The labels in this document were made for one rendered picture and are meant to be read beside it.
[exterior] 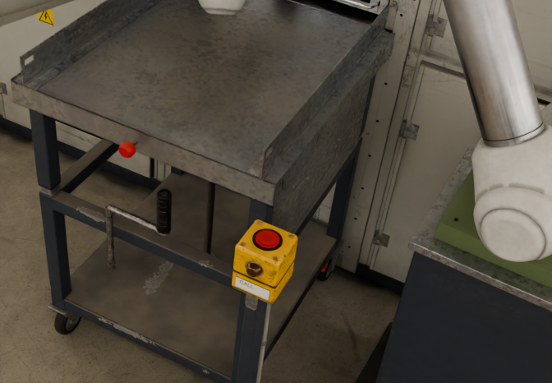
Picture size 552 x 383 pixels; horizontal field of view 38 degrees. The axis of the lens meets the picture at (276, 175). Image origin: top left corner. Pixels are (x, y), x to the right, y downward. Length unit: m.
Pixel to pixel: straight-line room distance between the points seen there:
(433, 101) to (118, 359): 1.09
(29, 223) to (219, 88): 1.10
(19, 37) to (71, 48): 0.90
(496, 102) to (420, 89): 0.75
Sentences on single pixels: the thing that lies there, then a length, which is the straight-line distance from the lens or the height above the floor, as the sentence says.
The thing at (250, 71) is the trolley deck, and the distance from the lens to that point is 1.80.
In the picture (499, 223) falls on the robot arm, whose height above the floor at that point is 0.98.
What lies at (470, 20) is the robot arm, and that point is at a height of 1.24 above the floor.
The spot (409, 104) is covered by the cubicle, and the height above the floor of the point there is 0.66.
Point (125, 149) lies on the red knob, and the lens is 1.59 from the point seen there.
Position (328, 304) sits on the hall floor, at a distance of 2.44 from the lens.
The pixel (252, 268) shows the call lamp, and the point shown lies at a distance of 1.29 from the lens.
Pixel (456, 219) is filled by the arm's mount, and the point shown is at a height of 0.80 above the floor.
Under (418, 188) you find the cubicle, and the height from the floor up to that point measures 0.43.
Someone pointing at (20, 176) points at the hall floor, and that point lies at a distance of 2.84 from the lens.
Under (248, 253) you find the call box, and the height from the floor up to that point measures 0.90.
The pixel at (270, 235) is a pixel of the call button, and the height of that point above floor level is 0.91.
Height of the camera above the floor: 1.81
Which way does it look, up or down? 40 degrees down
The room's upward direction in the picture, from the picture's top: 7 degrees clockwise
